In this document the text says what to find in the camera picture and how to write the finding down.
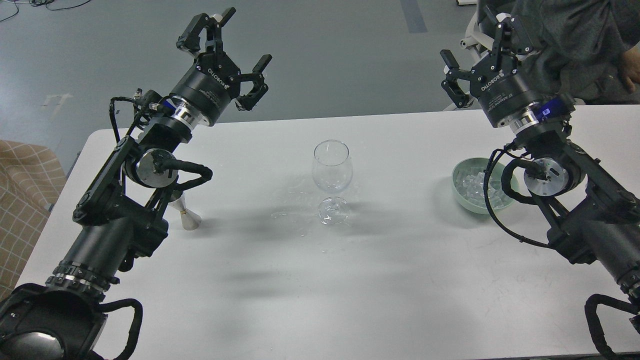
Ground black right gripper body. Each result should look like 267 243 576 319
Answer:
470 54 540 128

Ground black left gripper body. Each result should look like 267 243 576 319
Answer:
169 52 241 126

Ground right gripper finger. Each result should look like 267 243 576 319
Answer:
439 49 480 109
484 5 542 65

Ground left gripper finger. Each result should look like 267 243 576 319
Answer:
176 7 237 57
235 54 273 111

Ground steel cocktail jigger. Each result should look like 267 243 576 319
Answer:
168 191 202 231

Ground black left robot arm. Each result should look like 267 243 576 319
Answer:
1 7 272 360

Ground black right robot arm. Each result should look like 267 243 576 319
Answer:
440 0 639 360

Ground clear ice cubes pile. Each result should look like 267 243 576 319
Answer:
452 167 515 214

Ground clear wine glass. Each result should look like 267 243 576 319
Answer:
311 139 354 225

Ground white office chair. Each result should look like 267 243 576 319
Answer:
443 9 493 112

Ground person in grey clothes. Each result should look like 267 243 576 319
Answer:
484 0 640 105

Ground green bowl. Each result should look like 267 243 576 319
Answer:
450 157 515 215

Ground black floor cables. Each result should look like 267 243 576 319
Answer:
0 0 93 23

